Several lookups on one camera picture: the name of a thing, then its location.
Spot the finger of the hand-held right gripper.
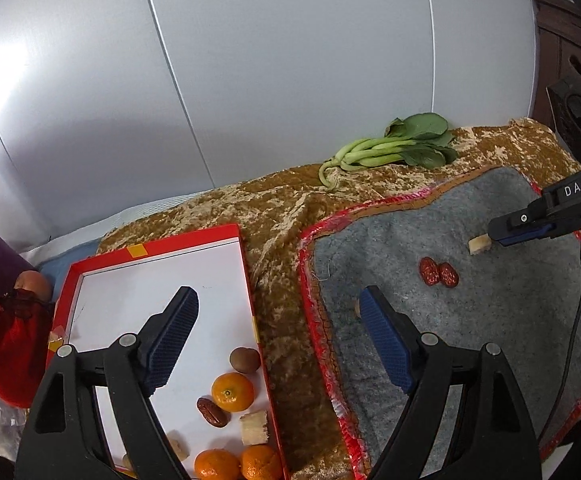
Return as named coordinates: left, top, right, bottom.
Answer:
left=488, top=204, right=559, bottom=247

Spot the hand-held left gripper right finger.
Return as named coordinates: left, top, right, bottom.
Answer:
left=359, top=285, right=544, bottom=480

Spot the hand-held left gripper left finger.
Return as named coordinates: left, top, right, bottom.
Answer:
left=14, top=285, right=201, bottom=480

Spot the red box with white inside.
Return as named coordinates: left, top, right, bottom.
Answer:
left=45, top=224, right=291, bottom=480

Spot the brown kiwi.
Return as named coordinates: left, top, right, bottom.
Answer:
left=229, top=346, right=261, bottom=374

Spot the orange mandarin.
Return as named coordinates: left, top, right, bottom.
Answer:
left=211, top=371, right=255, bottom=413
left=240, top=444, right=284, bottom=480
left=194, top=449, right=241, bottom=480

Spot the red date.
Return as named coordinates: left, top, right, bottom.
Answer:
left=438, top=261, right=460, bottom=289
left=419, top=257, right=441, bottom=286
left=196, top=397, right=230, bottom=428

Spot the small pale sugarcane piece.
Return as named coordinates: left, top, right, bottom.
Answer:
left=166, top=432, right=190, bottom=461

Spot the grey felt mat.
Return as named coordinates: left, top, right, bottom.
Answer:
left=298, top=167, right=581, bottom=480

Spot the pale blue sheet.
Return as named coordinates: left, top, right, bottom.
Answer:
left=20, top=192, right=216, bottom=291

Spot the reddish apple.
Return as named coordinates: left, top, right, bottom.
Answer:
left=14, top=270, right=54, bottom=303

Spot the gold velvet cloth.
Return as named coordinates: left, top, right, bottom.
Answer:
left=98, top=117, right=581, bottom=480

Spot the green bok choy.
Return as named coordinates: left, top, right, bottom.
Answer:
left=319, top=112, right=459, bottom=190

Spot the carved wooden furniture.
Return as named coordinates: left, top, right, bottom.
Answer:
left=529, top=0, right=581, bottom=126

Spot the black cable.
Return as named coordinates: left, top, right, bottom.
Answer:
left=538, top=227, right=581, bottom=461

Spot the red drawstring pouch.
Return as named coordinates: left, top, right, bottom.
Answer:
left=0, top=292, right=56, bottom=408

